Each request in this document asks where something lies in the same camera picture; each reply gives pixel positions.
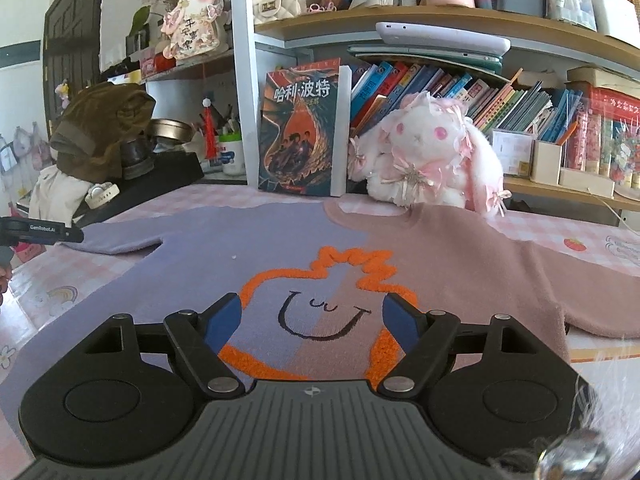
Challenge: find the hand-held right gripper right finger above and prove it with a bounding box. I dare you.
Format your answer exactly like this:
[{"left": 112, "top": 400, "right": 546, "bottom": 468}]
[{"left": 377, "top": 292, "right": 543, "bottom": 400}]

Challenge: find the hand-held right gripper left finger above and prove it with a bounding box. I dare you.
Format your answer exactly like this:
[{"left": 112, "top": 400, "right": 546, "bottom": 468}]
[{"left": 82, "top": 292, "right": 246, "bottom": 400}]

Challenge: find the purple and pink sweater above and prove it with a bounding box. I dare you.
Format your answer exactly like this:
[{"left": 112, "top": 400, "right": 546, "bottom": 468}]
[{"left": 0, "top": 201, "right": 640, "bottom": 431}]

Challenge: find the white cloth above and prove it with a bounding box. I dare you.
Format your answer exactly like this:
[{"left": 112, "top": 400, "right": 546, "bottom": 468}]
[{"left": 29, "top": 165, "right": 93, "bottom": 228}]

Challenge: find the white wristwatch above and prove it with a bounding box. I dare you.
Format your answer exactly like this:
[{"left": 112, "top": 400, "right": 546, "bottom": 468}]
[{"left": 84, "top": 182, "right": 121, "bottom": 209}]

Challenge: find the dark round stand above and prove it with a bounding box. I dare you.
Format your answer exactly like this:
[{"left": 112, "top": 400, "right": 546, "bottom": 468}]
[{"left": 120, "top": 137, "right": 156, "bottom": 181}]

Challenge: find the olive green cloth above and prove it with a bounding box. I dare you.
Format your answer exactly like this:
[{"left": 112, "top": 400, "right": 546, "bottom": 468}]
[{"left": 50, "top": 81, "right": 157, "bottom": 181}]

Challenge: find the black case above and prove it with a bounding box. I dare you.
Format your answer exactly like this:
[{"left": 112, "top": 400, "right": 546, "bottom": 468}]
[{"left": 75, "top": 152, "right": 206, "bottom": 226}]

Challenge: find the metal bowl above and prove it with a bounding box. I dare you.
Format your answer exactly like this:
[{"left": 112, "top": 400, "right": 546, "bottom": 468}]
[{"left": 150, "top": 118, "right": 196, "bottom": 146}]

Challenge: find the white jar with green lid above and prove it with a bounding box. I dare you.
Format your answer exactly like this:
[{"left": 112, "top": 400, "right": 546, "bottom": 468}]
[{"left": 217, "top": 132, "right": 247, "bottom": 177}]

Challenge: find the white pink plush bunny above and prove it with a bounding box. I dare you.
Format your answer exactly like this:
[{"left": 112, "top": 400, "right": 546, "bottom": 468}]
[{"left": 347, "top": 91, "right": 513, "bottom": 218}]

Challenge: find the red tassel charm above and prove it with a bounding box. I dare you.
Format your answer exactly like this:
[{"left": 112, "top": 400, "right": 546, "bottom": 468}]
[{"left": 201, "top": 100, "right": 218, "bottom": 161}]

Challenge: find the bunch of pens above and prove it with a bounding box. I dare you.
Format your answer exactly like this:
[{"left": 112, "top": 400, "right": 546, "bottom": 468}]
[{"left": 215, "top": 105, "right": 246, "bottom": 136}]

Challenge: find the dark wooden door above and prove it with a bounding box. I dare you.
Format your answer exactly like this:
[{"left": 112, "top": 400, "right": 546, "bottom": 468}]
[{"left": 42, "top": 0, "right": 106, "bottom": 111}]

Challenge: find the dragon cover book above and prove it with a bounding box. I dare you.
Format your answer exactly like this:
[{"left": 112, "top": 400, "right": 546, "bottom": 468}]
[{"left": 257, "top": 65, "right": 351, "bottom": 198}]

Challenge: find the white pen holder box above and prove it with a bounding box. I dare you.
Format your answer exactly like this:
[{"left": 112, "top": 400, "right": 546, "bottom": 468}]
[{"left": 530, "top": 139, "right": 563, "bottom": 186}]

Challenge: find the green plant leaf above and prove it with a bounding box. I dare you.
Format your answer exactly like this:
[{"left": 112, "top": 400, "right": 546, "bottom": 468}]
[{"left": 131, "top": 5, "right": 151, "bottom": 36}]

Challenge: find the white wooden bookshelf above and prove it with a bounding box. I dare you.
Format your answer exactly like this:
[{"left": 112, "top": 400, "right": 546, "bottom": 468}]
[{"left": 140, "top": 0, "right": 640, "bottom": 226}]

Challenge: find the row of colourful books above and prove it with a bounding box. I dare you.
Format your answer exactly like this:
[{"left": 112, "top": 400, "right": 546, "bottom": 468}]
[{"left": 350, "top": 60, "right": 583, "bottom": 143}]

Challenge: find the paper doll ornament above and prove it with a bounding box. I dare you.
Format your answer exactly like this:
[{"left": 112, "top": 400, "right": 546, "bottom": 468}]
[{"left": 162, "top": 0, "right": 226, "bottom": 61}]

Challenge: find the white tablet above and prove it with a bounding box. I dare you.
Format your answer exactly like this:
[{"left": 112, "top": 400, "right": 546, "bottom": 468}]
[{"left": 375, "top": 21, "right": 512, "bottom": 58}]

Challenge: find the red printed box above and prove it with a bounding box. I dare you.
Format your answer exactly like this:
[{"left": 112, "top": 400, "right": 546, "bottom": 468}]
[{"left": 587, "top": 85, "right": 640, "bottom": 116}]

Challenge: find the white storage box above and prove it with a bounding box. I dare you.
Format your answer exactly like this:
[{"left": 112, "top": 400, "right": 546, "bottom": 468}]
[{"left": 590, "top": 0, "right": 640, "bottom": 36}]

